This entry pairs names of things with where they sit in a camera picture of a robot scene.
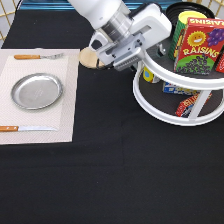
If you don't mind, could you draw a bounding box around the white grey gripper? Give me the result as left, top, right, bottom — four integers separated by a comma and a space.
89, 3, 172, 71

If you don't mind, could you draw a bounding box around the black ribbed bowl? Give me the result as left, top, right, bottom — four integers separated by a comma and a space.
165, 2, 215, 26

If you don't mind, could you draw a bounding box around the white two-tier lazy Susan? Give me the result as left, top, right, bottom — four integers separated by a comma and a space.
132, 19, 224, 127

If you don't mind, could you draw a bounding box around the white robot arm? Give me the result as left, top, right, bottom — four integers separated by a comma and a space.
68, 0, 172, 71

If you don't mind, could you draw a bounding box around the round silver metal plate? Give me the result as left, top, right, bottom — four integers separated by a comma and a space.
11, 73, 63, 110

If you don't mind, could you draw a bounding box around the green yellow cylindrical canister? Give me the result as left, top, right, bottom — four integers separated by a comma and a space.
168, 11, 205, 60

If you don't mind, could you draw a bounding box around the yellow blue can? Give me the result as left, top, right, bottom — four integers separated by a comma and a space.
143, 67, 160, 84

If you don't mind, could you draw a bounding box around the red raisins box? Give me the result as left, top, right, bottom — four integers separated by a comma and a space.
174, 18, 224, 75

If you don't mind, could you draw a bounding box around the blue white small box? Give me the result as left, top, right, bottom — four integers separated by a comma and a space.
163, 82, 199, 96

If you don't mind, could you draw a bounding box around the round wooden coaster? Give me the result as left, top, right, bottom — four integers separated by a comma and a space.
79, 47, 104, 69

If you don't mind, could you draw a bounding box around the red butter box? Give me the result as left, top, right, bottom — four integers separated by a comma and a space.
215, 51, 224, 73

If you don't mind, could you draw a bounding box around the red macaroni box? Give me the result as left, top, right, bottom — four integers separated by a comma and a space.
174, 92, 213, 118

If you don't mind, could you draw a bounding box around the beige woven placemat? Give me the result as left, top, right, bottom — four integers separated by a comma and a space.
0, 49, 79, 145

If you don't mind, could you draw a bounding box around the wooden lattice shoji screen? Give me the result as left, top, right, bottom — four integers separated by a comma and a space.
0, 0, 20, 45

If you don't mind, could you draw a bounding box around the black tablecloth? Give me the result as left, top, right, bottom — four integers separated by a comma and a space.
0, 9, 224, 224

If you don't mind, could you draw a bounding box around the fork with wooden handle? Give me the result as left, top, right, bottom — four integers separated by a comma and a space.
14, 53, 64, 60

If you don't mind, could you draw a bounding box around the knife with wooden handle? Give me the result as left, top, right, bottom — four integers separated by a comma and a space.
0, 126, 57, 132

